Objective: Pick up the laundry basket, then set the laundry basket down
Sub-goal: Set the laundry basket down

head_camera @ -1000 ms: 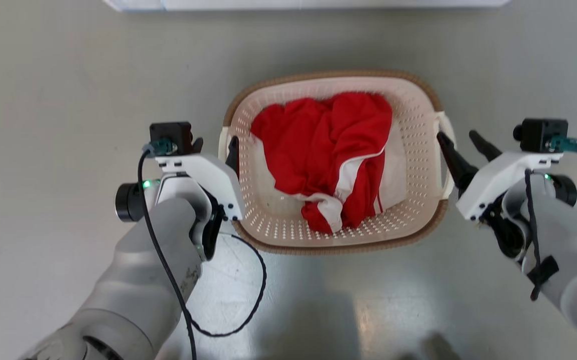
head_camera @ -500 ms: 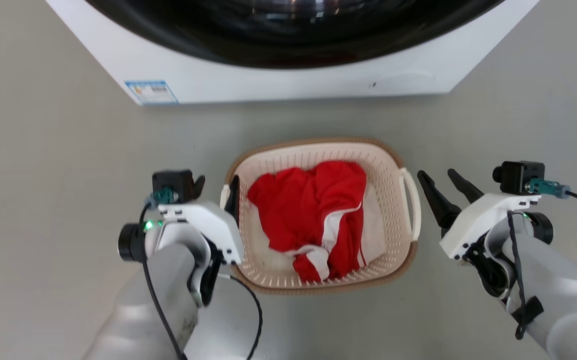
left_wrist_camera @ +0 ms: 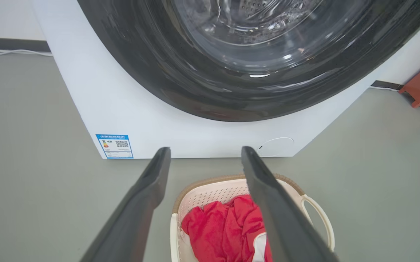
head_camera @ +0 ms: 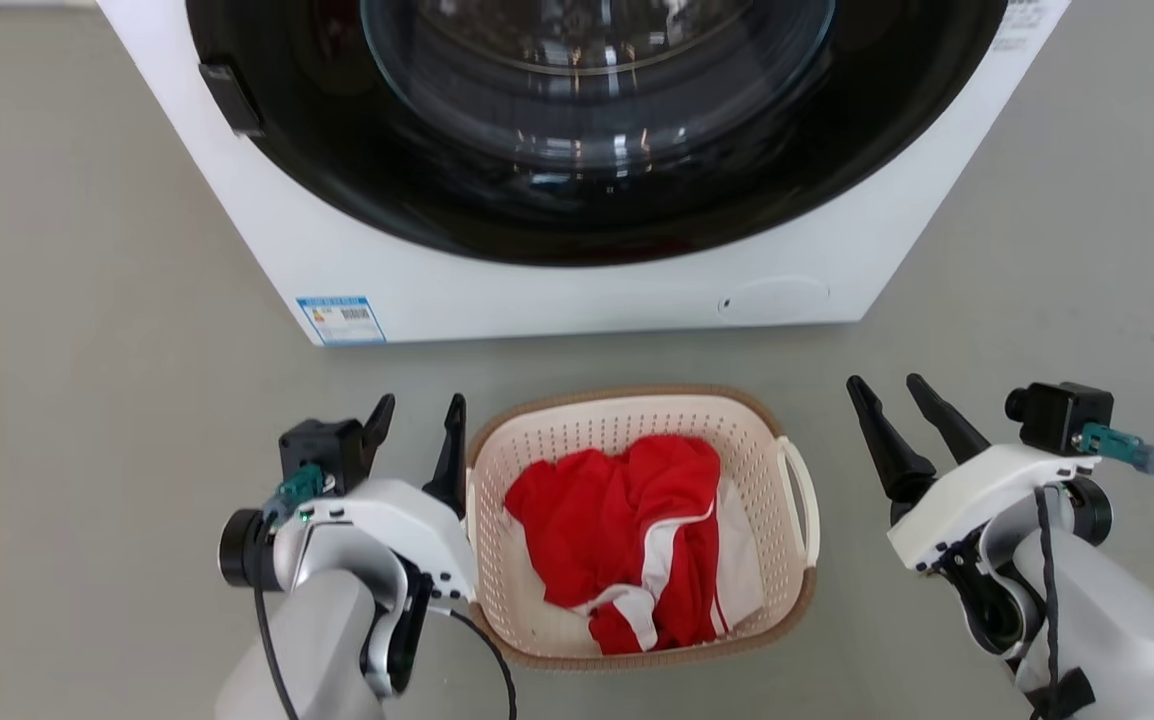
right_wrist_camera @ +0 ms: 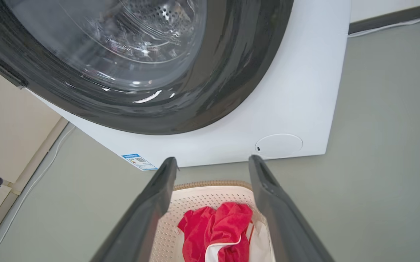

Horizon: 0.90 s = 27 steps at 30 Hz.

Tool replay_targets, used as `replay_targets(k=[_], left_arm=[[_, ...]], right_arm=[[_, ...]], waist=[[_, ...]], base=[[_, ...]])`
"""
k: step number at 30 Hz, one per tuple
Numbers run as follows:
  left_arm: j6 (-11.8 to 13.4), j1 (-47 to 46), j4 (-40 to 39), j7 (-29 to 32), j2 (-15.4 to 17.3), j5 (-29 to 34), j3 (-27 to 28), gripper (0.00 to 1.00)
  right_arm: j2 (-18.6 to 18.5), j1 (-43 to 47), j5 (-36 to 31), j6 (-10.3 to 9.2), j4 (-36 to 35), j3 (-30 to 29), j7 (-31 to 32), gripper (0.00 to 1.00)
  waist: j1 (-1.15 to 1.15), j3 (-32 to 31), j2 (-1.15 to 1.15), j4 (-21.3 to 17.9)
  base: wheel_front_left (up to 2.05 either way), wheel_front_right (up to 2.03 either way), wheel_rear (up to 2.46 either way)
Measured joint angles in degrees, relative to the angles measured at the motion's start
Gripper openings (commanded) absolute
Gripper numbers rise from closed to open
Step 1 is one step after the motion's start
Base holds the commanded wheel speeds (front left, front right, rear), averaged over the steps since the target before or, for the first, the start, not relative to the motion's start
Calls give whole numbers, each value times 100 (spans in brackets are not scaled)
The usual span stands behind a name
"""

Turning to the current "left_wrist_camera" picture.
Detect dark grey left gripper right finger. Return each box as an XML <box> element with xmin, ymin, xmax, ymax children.
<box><xmin>241</xmin><ymin>146</ymin><xmax>340</xmax><ymax>262</ymax></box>

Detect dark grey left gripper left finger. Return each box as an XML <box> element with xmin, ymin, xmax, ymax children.
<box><xmin>80</xmin><ymin>147</ymin><xmax>171</xmax><ymax>262</ymax></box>

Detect cream plastic laundry basket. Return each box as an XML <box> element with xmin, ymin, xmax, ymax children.
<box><xmin>170</xmin><ymin>174</ymin><xmax>336</xmax><ymax>262</ymax></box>

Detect white cloth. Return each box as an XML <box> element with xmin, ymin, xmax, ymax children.
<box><xmin>251</xmin><ymin>232</ymin><xmax>269</xmax><ymax>262</ymax></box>

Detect round white filter cover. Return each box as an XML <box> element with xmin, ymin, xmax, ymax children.
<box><xmin>258</xmin><ymin>137</ymin><xmax>294</xmax><ymax>158</ymax></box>

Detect red garment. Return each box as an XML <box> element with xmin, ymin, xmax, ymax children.
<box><xmin>181</xmin><ymin>194</ymin><xmax>273</xmax><ymax>262</ymax></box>

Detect blue energy label sticker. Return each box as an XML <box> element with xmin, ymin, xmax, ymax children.
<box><xmin>95</xmin><ymin>134</ymin><xmax>134</xmax><ymax>160</ymax></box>

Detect white washing machine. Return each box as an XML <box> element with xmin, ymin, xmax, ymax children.
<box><xmin>32</xmin><ymin>0</ymin><xmax>420</xmax><ymax>160</ymax></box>

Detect black round washing machine door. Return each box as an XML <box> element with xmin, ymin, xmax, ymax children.
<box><xmin>77</xmin><ymin>0</ymin><xmax>420</xmax><ymax>123</ymax></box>

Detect steel washing drum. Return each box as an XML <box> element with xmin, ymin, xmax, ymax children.
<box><xmin>171</xmin><ymin>0</ymin><xmax>343</xmax><ymax>75</ymax></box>

